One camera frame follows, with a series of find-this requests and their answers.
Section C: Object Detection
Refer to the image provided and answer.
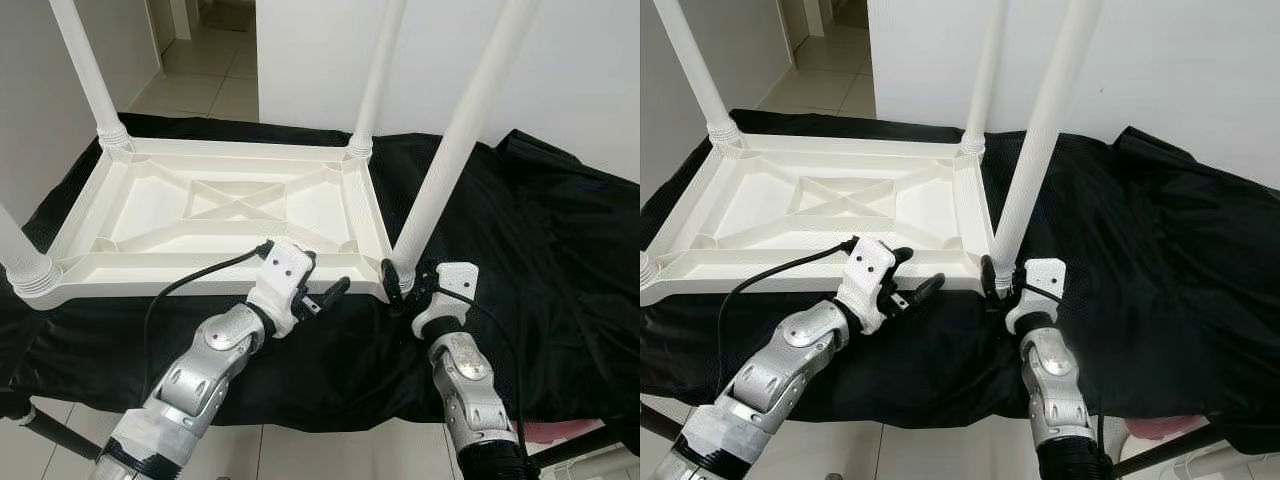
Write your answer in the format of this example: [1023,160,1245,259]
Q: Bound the white plastic table top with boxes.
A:
[28,133,419,309]
[640,130,1001,307]

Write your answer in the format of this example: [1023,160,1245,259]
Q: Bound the black table cloth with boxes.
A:
[0,110,641,433]
[640,108,1280,441]

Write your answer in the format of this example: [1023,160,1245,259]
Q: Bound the pink plastic object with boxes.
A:
[1124,414,1198,442]
[524,420,583,447]

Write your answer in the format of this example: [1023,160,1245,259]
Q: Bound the black metal bar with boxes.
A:
[530,425,628,473]
[1113,424,1233,478]

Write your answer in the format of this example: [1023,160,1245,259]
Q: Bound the black metal rod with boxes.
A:
[0,398,103,463]
[640,404,683,443]

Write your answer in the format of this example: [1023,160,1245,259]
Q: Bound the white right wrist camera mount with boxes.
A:
[1004,257,1067,335]
[411,261,480,342]

